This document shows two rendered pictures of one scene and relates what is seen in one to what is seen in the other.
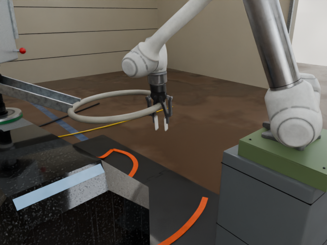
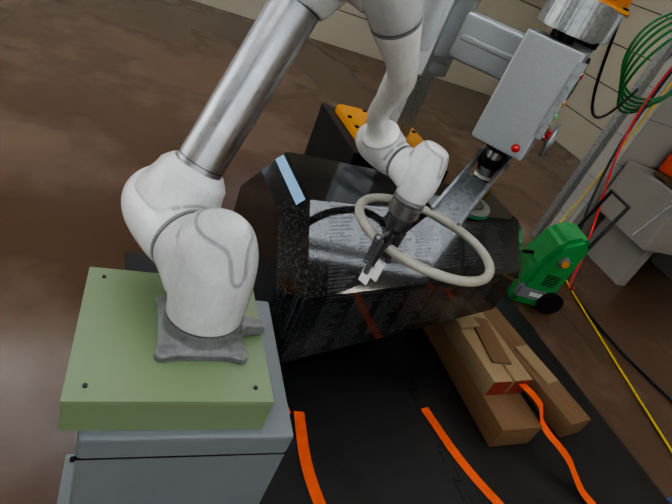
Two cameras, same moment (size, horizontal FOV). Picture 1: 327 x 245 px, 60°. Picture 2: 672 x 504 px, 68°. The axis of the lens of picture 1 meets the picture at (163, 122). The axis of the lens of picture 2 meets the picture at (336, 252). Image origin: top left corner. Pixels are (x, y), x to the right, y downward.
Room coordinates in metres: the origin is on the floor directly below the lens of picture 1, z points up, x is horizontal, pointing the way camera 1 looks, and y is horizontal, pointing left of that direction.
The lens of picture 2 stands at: (1.45, -1.22, 1.66)
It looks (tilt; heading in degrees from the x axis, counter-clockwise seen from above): 32 degrees down; 102
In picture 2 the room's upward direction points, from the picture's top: 24 degrees clockwise
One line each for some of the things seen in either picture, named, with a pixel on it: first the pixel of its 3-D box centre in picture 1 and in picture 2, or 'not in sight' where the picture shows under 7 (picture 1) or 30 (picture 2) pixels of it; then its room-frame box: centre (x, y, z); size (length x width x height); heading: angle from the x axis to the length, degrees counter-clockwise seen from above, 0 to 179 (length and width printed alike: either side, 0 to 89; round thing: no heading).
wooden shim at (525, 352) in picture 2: not in sight; (535, 364); (2.18, 1.17, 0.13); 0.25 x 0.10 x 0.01; 143
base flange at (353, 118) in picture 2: not in sight; (385, 132); (0.84, 1.49, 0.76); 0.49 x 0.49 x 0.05; 44
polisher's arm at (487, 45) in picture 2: not in sight; (470, 37); (1.04, 1.50, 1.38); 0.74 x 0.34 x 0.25; 5
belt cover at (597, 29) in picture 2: not in sight; (580, 21); (1.47, 1.23, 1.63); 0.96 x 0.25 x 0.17; 85
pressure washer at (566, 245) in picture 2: not in sight; (559, 246); (2.09, 2.07, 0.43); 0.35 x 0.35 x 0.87; 29
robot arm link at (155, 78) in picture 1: (157, 77); (405, 206); (1.31, 0.03, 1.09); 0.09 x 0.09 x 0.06
